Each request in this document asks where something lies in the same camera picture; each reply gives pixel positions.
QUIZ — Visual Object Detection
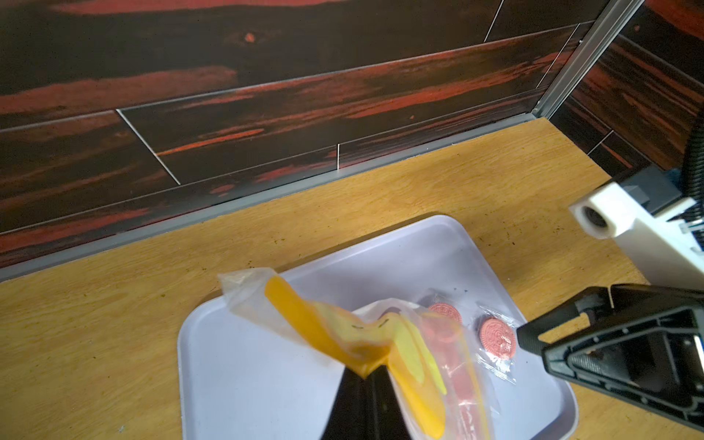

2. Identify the pink wrapped cookie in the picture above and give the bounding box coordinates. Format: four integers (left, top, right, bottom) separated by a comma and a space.
420, 290, 463, 325
473, 304, 519, 385

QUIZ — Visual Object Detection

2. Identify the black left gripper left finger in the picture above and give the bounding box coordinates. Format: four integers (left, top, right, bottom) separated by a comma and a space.
321, 368, 369, 440

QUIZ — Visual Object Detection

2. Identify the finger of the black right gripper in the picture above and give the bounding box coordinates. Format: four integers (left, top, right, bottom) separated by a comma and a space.
516, 284, 703, 431

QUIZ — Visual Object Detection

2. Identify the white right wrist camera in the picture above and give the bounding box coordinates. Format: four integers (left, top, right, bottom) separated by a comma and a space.
569, 166, 703, 291

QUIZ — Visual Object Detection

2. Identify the ziploc bag with pink cookies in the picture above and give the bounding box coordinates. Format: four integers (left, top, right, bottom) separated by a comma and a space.
218, 268, 494, 439

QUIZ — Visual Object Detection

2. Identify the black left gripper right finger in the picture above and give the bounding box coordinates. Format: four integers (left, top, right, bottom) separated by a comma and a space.
365, 366, 411, 440

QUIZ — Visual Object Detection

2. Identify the aluminium corner profile right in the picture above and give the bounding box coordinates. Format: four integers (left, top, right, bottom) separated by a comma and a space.
533, 0, 645, 119

